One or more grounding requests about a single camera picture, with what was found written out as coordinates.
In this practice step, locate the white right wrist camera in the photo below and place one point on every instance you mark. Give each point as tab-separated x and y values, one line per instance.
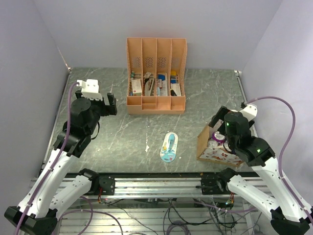
249	111

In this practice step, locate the brown canvas tote bag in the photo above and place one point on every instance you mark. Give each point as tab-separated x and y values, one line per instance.
220	155

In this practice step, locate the white black label pack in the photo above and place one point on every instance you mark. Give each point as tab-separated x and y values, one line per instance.
174	84

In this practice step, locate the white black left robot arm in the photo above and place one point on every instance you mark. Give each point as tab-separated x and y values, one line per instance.
38	213

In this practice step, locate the orange plastic file organizer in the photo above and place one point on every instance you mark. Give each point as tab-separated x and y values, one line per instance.
156	55

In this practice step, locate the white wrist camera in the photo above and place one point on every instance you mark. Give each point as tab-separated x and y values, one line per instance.
90	89
249	111

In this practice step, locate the aluminium rail frame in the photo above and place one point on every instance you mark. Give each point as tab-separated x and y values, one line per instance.
158	185

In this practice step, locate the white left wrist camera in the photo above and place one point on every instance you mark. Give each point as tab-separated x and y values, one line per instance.
90	89

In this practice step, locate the purple Fanta can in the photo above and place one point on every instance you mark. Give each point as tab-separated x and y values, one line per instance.
218	137

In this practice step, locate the blue white stationery packs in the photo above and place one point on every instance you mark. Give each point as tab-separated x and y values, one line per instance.
161	84

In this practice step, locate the white red box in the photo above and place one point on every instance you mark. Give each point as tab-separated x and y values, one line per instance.
136	87

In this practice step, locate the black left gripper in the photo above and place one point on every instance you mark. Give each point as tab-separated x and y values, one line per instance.
107	109

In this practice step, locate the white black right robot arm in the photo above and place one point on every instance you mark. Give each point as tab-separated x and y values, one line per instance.
289	213

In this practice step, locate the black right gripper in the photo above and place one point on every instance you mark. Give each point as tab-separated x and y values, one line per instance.
220	115

